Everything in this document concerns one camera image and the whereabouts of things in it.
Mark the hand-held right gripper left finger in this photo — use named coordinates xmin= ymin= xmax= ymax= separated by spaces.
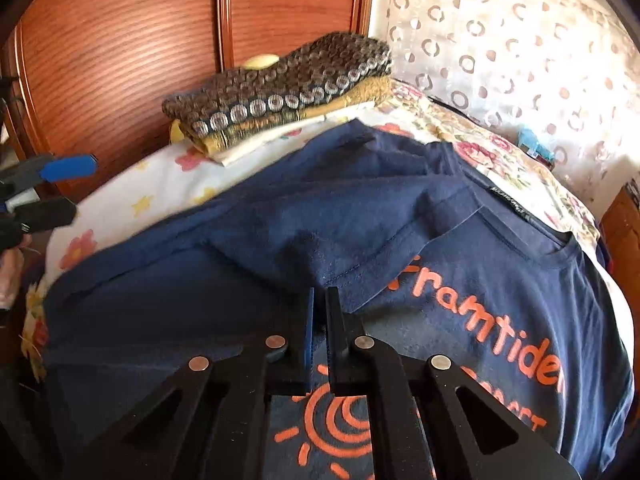
xmin=62 ymin=287 xmax=315 ymax=480

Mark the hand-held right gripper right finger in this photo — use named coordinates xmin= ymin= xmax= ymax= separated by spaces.
xmin=325 ymin=287 xmax=583 ymax=480

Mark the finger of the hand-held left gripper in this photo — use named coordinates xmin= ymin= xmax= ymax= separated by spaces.
xmin=39 ymin=154 xmax=98 ymax=182
xmin=12 ymin=196 xmax=78 ymax=235

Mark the navy blue t-shirt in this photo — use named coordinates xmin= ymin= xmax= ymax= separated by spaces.
xmin=42 ymin=119 xmax=635 ymax=480

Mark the white floral bed sheet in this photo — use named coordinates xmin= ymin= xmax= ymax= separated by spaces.
xmin=20 ymin=100 xmax=381 ymax=386

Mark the wooden headboard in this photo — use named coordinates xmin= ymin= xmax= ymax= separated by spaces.
xmin=0 ymin=0 xmax=376 ymax=201

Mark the dark circle-patterned folded blanket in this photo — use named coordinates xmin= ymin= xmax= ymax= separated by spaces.
xmin=161 ymin=31 xmax=393 ymax=138

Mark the beige rose print bedspread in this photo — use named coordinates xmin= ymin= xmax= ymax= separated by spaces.
xmin=370 ymin=77 xmax=601 ymax=261

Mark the yellow folded cloth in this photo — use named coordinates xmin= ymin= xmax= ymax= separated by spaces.
xmin=170 ymin=76 xmax=393 ymax=156

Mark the brown wooden cabinet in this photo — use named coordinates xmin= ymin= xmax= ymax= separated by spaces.
xmin=600 ymin=180 xmax=640 ymax=281

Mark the sheer circle-patterned curtain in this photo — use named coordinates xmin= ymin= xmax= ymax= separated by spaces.
xmin=370 ymin=0 xmax=640 ymax=221

